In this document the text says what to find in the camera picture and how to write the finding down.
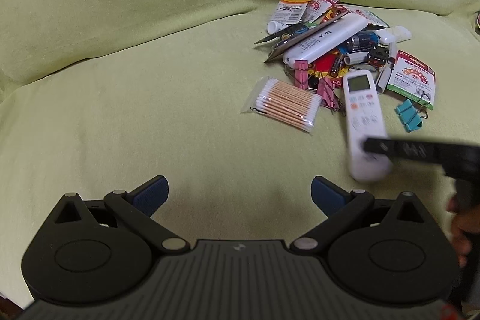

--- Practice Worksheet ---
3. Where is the white small device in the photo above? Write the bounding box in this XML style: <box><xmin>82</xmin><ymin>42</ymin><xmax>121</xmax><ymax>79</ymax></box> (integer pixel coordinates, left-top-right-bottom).
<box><xmin>375</xmin><ymin>26</ymin><xmax>412</xmax><ymax>46</ymax></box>

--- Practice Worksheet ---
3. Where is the grey cylindrical tube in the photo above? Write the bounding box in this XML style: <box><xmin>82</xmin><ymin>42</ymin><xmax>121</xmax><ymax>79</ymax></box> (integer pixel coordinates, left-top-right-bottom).
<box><xmin>375</xmin><ymin>63</ymin><xmax>392</xmax><ymax>94</ymax></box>

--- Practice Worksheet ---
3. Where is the yellow green sofa cover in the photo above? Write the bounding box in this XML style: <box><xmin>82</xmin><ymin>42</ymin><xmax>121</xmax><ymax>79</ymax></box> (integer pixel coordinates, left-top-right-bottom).
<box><xmin>1</xmin><ymin>0</ymin><xmax>479</xmax><ymax>306</ymax></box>

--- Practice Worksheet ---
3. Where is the red yellow packet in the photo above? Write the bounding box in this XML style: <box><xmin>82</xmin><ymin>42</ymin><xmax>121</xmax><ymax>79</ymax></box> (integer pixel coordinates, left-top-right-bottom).
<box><xmin>307</xmin><ymin>50</ymin><xmax>349</xmax><ymax>81</ymax></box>

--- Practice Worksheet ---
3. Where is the blue battery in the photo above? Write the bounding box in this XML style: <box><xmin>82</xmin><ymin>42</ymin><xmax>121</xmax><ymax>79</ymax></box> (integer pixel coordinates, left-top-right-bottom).
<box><xmin>345</xmin><ymin>31</ymin><xmax>379</xmax><ymax>52</ymax></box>

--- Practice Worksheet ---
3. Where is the right hand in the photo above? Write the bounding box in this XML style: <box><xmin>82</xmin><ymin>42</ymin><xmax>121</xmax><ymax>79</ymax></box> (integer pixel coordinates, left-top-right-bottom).
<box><xmin>447</xmin><ymin>195</ymin><xmax>480</xmax><ymax>268</ymax></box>

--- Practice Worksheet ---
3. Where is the white AUX remote control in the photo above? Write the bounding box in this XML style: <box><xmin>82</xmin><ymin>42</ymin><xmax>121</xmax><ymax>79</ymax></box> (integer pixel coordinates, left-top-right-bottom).
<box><xmin>343</xmin><ymin>70</ymin><xmax>391</xmax><ymax>183</ymax></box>

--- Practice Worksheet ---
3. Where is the teal binder clip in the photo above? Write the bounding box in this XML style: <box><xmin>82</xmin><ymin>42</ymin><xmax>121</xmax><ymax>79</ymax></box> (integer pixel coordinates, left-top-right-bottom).
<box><xmin>394</xmin><ymin>99</ymin><xmax>423</xmax><ymax>133</ymax></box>

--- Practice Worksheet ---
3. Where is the red white package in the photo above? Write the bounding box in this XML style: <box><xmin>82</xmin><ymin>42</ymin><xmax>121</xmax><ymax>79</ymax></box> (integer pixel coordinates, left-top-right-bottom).
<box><xmin>301</xmin><ymin>0</ymin><xmax>339</xmax><ymax>23</ymax></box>

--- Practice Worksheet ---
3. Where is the pink binder clip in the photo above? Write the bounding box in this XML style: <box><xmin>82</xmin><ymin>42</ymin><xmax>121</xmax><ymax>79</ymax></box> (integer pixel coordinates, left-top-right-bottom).
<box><xmin>316</xmin><ymin>78</ymin><xmax>339</xmax><ymax>111</ymax></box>
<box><xmin>294</xmin><ymin>60</ymin><xmax>308</xmax><ymax>90</ymax></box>

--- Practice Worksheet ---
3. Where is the bag of cotton swabs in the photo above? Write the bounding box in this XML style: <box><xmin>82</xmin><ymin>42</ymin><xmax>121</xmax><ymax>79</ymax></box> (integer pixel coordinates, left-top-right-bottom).
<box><xmin>241</xmin><ymin>77</ymin><xmax>323</xmax><ymax>133</ymax></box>

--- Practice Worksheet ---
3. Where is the long white plastic case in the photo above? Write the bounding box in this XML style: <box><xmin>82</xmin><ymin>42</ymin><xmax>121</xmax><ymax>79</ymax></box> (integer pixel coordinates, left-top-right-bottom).
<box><xmin>282</xmin><ymin>13</ymin><xmax>368</xmax><ymax>68</ymax></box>

